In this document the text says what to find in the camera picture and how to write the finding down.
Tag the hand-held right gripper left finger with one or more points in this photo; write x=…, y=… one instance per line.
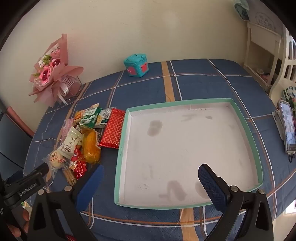
x=91, y=185

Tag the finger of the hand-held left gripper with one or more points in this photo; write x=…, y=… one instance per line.
x=39, y=171

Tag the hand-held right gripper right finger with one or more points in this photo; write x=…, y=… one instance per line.
x=211, y=187

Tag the clear round pastry packet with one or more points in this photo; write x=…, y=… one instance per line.
x=55, y=161

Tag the bright red snack packet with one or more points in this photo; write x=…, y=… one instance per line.
x=78, y=166

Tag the yellow cake packet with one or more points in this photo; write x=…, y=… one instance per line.
x=91, y=146

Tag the white calligraphy snack packet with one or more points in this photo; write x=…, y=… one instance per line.
x=71, y=143

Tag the white tray with teal rim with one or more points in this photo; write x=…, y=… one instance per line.
x=185, y=150

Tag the pink snack packet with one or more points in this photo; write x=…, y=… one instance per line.
x=67, y=127

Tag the red gold patterned packet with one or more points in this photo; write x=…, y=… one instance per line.
x=112, y=132

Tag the green edged pastry packet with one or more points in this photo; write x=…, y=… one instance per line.
x=87, y=121

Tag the green white cracker packet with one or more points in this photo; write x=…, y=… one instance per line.
x=103, y=118

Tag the green white biscuit packet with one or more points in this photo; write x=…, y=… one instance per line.
x=89, y=112

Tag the person's left hand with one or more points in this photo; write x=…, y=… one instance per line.
x=26, y=215

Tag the clear biscuit stick packet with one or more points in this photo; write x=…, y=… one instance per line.
x=69, y=177

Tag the clear acrylic box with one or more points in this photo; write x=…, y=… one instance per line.
x=75, y=89

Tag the white phone stand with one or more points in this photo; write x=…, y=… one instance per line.
x=278, y=122

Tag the smartphone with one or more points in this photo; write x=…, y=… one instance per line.
x=289, y=125

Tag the pink flower bouquet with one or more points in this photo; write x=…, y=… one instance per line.
x=49, y=69

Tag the blue plaid bedsheet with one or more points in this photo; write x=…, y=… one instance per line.
x=196, y=78

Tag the pink small object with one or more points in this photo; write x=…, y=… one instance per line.
x=266, y=78

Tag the green white patterned box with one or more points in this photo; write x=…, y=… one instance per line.
x=290, y=92

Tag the teal toy box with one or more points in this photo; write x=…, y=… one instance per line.
x=136, y=66

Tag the cream white shelf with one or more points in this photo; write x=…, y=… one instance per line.
x=263, y=32

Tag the teal round object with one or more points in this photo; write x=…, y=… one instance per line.
x=240, y=8

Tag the pink wooden frame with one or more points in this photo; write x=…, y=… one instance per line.
x=13, y=113

